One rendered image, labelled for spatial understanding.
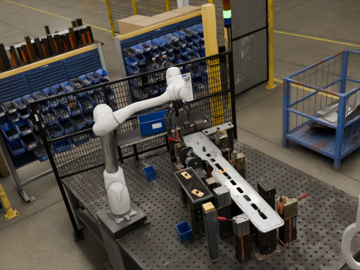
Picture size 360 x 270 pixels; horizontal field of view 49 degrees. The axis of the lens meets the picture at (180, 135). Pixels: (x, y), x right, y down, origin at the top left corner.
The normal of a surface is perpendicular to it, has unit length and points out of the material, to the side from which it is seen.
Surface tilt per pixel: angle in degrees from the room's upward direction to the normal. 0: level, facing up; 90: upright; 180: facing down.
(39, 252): 0
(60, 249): 0
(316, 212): 0
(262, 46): 90
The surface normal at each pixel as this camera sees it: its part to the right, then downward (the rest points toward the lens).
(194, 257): -0.13, -0.86
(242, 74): 0.64, 0.32
